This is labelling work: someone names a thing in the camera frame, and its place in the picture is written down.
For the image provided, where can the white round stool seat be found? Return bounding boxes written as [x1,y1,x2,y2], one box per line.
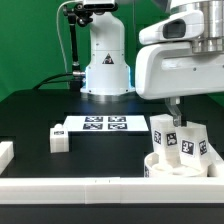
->
[144,152,208,178]

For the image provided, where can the white marker tag sheet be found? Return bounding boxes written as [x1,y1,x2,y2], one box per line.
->
[63,115,148,132]

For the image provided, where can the white cable on stand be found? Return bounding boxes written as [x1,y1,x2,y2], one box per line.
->
[55,0,81,74]

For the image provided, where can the white U-shaped fence wall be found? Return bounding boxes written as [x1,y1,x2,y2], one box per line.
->
[0,140,224,205]

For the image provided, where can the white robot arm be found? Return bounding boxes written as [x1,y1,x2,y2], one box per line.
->
[83,0,224,126]

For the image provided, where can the black cables on table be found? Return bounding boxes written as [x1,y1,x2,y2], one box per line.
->
[32,72,83,91]

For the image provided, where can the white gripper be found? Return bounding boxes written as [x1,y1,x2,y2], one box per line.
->
[135,42,224,127]

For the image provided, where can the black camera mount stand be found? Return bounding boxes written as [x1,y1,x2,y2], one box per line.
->
[63,3,93,92]

